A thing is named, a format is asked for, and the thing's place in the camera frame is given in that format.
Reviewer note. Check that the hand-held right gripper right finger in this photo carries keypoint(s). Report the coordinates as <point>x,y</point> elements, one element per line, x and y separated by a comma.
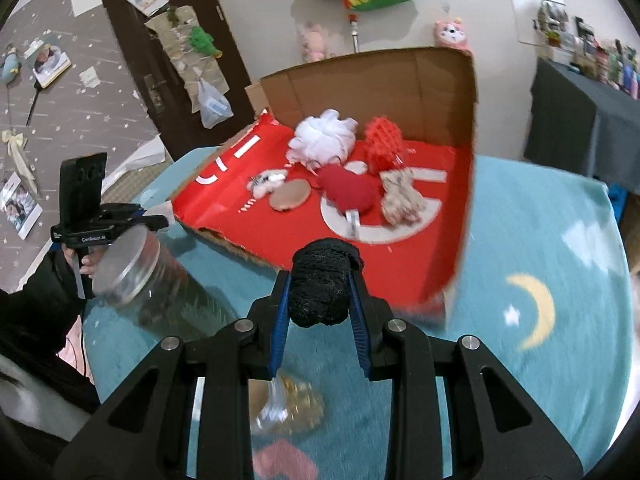
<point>361,332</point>

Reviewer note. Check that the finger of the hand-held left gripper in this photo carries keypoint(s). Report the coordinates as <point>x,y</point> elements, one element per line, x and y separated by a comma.
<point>155,222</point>

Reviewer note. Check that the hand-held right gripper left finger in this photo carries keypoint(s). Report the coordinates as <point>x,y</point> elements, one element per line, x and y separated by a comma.
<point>279,332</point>

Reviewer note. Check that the black mesh bath pouf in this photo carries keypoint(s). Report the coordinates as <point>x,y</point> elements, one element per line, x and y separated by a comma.
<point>322,285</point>

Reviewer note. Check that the red-lined cardboard box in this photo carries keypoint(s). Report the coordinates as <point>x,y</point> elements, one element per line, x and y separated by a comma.
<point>400,260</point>

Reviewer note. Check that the white fluffy scrunchie checkered bow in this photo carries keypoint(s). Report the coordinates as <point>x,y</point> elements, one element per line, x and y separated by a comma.
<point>265,182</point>

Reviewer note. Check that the red fluffy scrunchie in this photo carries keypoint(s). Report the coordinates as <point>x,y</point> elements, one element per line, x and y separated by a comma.
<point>347,187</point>

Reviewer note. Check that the person's left forearm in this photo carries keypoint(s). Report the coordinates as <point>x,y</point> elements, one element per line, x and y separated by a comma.
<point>35,310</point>

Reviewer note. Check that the pink soft item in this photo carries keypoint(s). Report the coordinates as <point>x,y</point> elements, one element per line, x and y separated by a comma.
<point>285,460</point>

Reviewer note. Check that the person's left hand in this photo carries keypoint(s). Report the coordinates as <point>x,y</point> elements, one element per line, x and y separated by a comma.
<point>89,266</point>

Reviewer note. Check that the clear jar with lid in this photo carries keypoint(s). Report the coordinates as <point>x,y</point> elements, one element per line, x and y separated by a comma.
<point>150,280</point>

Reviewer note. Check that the white paper sheet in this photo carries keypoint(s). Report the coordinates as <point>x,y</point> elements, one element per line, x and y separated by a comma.
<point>135,157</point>

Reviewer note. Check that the golden glittery ornament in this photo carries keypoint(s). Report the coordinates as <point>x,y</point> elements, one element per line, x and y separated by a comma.
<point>300,405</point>

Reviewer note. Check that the cream ribbon bow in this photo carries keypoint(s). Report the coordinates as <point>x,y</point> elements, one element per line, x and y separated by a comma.
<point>17,155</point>

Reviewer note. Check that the translucent plastic bag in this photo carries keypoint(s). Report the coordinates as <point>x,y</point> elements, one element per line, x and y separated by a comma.
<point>214,105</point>

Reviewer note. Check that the round tan powder puff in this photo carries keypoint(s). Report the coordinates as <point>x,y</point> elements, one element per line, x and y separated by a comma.
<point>289,195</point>

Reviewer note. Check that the beige patterned mesh sponge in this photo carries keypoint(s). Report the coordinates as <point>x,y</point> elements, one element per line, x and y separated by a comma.
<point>400,197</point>

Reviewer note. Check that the beige hanging organiser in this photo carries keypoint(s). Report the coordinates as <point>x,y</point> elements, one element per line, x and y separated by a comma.
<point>185,67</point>

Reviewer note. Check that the dark brown door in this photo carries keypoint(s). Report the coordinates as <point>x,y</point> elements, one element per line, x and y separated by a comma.
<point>130,60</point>

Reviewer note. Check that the green plush toy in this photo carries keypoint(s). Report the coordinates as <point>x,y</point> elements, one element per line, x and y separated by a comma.
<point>204,41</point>

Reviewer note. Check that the teal blanket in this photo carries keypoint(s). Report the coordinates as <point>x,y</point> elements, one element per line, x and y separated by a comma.
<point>525,240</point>

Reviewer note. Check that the white mesh bath pouf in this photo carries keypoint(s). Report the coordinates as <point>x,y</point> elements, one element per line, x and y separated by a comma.
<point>322,135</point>

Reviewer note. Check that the red mesh bath pouf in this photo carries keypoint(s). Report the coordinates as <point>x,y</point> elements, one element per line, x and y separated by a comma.
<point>382,142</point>

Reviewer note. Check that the pale pink plush toy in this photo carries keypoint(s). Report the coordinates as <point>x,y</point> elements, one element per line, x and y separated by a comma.
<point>316,42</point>

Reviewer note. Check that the red and white hanging stick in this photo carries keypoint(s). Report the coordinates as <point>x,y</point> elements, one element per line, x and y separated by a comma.
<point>354,32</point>

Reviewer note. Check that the table with dark grey cloth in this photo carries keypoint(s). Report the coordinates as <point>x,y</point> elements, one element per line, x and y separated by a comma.
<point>565,120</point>

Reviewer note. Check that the pink cat plush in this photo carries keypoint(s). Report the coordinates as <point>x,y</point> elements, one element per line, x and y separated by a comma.
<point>452,35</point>

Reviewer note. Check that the row of small figurines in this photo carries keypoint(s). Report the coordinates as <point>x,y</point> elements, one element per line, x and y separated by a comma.
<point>600,55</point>

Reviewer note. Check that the wall photo card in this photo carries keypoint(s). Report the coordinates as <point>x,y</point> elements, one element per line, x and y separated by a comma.
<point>17,205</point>

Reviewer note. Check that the framed wall photo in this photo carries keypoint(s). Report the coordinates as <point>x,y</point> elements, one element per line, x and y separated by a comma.
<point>50,62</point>

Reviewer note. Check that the blue plush wall decoration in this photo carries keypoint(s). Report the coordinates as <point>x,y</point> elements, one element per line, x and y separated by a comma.
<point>10,65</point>

